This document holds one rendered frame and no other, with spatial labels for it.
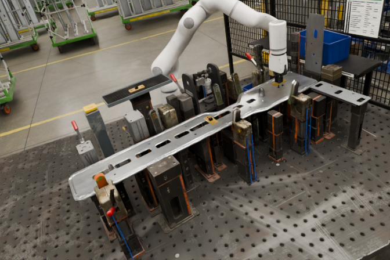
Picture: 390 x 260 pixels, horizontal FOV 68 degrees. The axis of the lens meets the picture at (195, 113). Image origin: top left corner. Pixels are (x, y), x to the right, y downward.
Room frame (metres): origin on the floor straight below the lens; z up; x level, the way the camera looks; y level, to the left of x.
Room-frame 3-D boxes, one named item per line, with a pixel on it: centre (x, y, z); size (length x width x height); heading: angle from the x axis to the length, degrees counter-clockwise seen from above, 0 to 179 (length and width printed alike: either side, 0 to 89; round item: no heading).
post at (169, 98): (1.39, 0.11, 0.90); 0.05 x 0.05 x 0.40; 26
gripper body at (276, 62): (1.44, -0.49, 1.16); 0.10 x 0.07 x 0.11; 26
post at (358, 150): (1.16, -0.80, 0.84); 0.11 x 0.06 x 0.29; 26
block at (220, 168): (1.25, -0.07, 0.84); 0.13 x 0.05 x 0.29; 26
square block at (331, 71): (1.44, -0.80, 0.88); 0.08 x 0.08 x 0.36; 26
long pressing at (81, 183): (1.22, -0.06, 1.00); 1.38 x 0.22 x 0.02; 116
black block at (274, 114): (1.20, -0.39, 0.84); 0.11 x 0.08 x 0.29; 26
